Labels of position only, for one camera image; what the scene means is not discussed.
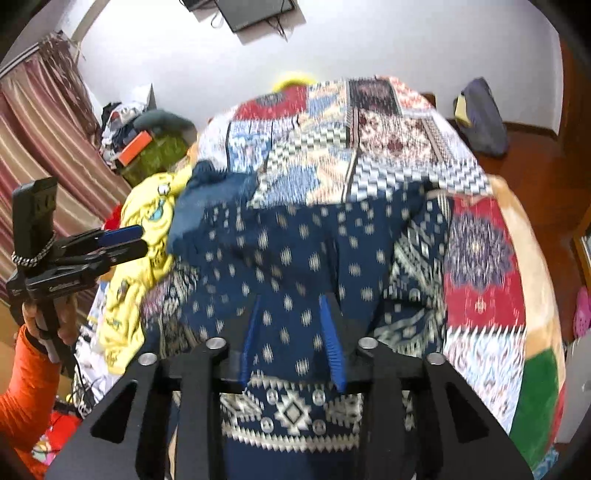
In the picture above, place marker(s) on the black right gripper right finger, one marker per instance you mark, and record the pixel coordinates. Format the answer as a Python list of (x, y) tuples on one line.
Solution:
[(420, 419)]

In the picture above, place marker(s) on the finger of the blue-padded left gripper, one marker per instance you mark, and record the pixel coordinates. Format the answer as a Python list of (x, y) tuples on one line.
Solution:
[(123, 245)]

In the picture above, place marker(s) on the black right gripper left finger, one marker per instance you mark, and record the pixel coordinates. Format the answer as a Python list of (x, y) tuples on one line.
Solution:
[(125, 436)]

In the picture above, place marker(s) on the navy patterned hooded jacket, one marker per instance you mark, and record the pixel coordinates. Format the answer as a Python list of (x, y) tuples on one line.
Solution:
[(380, 258)]

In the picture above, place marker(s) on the orange left sleeve forearm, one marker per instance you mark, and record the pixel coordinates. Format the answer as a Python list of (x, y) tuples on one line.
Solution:
[(27, 403)]

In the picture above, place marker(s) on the left hand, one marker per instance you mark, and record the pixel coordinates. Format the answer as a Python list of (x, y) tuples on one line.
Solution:
[(66, 308)]

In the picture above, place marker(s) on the red cloth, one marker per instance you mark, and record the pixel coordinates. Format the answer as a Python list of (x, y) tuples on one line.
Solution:
[(113, 221)]

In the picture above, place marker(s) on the orange box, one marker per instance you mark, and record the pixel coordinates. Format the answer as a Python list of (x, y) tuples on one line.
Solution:
[(135, 146)]

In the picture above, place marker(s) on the blue denim jeans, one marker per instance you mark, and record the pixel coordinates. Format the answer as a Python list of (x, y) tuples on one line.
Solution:
[(206, 187)]

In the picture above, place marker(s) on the striped maroon curtain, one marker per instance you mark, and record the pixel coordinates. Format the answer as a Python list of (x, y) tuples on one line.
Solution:
[(48, 129)]

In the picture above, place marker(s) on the dark green cushion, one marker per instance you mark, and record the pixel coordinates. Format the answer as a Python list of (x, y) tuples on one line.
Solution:
[(159, 121)]

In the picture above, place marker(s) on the colourful patchwork bedspread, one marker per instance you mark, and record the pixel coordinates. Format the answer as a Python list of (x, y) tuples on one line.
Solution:
[(350, 140)]

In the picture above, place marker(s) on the dark blue pillow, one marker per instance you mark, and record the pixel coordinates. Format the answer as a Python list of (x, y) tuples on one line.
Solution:
[(478, 118)]

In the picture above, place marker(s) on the wall-mounted black television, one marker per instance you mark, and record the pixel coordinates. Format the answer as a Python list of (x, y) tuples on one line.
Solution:
[(241, 14)]

